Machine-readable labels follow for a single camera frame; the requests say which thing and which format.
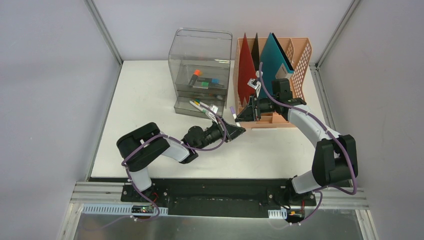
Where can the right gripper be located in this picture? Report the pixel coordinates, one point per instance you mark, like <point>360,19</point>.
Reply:
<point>248,114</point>

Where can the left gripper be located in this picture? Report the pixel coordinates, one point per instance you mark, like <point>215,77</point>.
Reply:
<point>225,129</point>

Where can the thin white pen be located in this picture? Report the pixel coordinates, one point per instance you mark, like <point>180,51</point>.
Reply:
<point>264,129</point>

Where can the red folder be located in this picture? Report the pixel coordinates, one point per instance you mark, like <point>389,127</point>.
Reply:
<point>248,63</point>

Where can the white marker green tip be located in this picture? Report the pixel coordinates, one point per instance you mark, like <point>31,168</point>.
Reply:
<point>201,109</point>

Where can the black highlighter blue cap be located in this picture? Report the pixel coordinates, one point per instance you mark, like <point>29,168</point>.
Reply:
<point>209,80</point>

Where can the black highlighter green cap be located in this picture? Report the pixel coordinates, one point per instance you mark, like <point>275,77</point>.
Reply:
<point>200,85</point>

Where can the peach plastic file rack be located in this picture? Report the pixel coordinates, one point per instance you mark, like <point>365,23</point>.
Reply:
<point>299,51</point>

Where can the teal blue folder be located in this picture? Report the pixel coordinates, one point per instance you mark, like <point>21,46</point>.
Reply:
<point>275,64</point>

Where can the black highlighter orange cap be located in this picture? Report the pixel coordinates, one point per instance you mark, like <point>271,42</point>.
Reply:
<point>194,77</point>

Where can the clear grey drawer organizer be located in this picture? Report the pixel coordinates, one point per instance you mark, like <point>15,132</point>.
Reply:
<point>199,62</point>

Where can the white marker yellow cap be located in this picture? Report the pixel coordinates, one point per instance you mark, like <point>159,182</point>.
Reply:
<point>208,110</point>

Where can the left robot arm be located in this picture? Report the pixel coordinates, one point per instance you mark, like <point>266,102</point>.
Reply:
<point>142,146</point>

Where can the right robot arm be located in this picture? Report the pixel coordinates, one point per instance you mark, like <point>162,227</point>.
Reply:
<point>335,156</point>

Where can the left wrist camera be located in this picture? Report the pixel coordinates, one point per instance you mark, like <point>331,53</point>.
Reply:
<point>212,112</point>

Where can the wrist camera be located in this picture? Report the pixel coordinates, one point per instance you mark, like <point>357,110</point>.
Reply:
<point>212,112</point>
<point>256,85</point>

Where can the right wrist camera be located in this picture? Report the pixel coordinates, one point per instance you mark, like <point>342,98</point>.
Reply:
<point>256,85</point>

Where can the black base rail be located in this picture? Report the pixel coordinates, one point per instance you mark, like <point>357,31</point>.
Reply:
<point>233,198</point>

